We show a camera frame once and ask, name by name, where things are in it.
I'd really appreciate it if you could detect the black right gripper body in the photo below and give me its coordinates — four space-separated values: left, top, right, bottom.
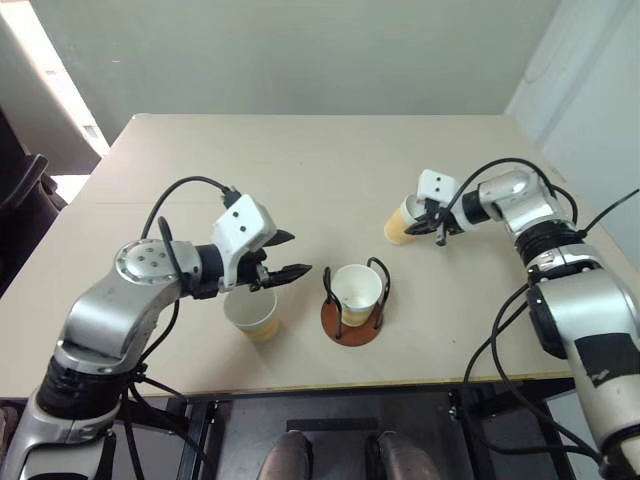
424 197 465 248

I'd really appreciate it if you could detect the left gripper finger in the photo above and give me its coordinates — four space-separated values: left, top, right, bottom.
259 262 313 290
262 228 298 249

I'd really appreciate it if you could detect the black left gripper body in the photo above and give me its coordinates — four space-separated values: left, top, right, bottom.
233 247 273 294

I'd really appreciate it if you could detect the tan white paper cup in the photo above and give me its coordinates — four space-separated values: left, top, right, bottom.
222 288 281 344
383 194 432 247
331 263 384 329

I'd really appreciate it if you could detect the dark rounded shape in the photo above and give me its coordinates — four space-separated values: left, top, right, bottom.
374 430 442 480
256 430 314 480

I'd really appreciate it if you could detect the black office chair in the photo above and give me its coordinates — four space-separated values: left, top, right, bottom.
0 106 70 297

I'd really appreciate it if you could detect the white partition panel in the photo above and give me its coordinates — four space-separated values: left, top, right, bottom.
0 0 112 177

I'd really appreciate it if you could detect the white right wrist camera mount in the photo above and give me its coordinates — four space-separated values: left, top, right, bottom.
416 169 461 212

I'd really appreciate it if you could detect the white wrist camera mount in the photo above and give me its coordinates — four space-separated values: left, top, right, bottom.
209 195 278 292
416 169 461 212

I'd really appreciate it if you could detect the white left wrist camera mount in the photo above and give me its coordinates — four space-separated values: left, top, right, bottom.
209 195 278 292

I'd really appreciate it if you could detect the black wire cup holder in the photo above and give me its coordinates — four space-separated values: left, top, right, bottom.
320 256 393 348

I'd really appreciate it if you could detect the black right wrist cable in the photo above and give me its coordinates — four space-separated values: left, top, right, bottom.
439 157 582 234

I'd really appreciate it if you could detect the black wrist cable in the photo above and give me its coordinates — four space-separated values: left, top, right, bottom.
141 175 242 281
439 157 582 234

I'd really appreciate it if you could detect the black left body cable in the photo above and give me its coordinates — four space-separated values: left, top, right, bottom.
118 294 217 480

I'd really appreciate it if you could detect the black body cable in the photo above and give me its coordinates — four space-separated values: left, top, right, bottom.
463 281 609 469
118 294 217 480

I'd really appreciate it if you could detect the black right body cable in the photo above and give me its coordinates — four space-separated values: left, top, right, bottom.
463 281 609 469

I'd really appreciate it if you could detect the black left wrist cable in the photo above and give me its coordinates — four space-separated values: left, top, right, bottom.
141 175 242 281

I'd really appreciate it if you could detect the black cable tie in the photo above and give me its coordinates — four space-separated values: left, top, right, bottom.
574 188 640 237

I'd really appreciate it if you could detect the black table frame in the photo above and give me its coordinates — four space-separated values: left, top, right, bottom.
119 377 577 480

